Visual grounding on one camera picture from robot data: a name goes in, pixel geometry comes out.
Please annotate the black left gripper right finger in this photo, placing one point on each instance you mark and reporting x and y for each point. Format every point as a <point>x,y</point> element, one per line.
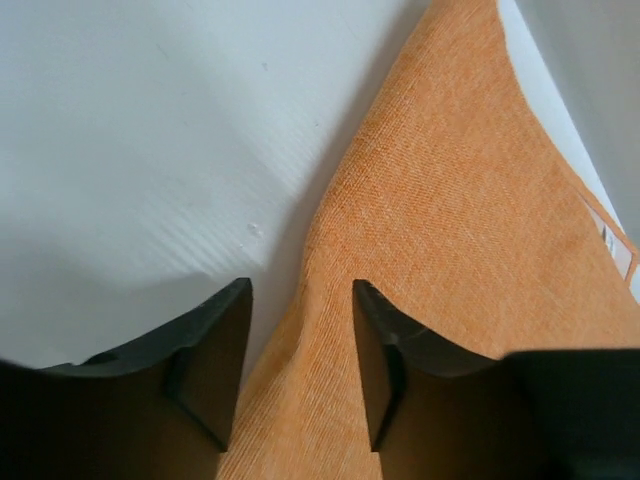
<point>436,410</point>

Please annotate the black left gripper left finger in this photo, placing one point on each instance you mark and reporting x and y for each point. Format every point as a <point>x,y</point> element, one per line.
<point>160,406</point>

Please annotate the orange cloth placemat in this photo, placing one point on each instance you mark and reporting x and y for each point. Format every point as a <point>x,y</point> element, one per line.
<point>455,203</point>

